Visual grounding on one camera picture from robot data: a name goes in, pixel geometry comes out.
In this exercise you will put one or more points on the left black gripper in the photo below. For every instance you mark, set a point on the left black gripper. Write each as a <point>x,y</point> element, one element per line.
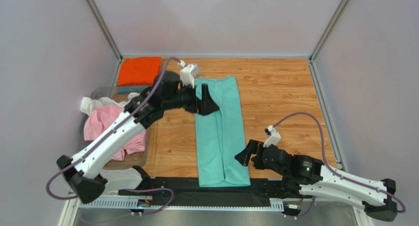
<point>206,105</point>

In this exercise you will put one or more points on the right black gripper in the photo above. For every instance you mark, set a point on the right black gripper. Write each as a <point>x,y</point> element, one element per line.
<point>255,153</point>

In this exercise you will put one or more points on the mint green t-shirt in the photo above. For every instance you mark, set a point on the mint green t-shirt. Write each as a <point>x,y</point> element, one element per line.
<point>220,136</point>

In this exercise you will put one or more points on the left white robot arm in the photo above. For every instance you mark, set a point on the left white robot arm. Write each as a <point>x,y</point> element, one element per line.
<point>84,171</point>

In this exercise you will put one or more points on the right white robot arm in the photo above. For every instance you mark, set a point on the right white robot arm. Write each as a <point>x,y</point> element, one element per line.
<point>305,176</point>

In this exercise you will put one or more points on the black base mat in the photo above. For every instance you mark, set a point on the black base mat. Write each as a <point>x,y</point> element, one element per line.
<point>187,192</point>

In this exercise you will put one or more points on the folded orange t-shirt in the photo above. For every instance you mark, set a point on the folded orange t-shirt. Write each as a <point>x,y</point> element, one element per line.
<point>139,71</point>

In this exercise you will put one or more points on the folded teal t-shirt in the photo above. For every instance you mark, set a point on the folded teal t-shirt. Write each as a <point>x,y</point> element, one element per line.
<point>130,89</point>

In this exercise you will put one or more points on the pink t-shirt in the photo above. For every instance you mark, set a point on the pink t-shirt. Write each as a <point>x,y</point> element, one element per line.
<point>100,118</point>

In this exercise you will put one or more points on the white t-shirt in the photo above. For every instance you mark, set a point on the white t-shirt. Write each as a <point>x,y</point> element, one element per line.
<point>101,103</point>

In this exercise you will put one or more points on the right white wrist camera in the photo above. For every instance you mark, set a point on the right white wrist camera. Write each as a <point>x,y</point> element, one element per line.
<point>273,137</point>

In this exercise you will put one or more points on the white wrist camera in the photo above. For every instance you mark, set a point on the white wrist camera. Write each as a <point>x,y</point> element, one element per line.
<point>188,73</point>
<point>273,137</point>

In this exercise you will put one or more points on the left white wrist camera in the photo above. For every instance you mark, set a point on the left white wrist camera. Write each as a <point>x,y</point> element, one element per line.
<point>188,73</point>

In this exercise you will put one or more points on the aluminium frame rail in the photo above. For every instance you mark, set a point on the aluminium frame rail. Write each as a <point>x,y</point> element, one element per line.
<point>139,201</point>

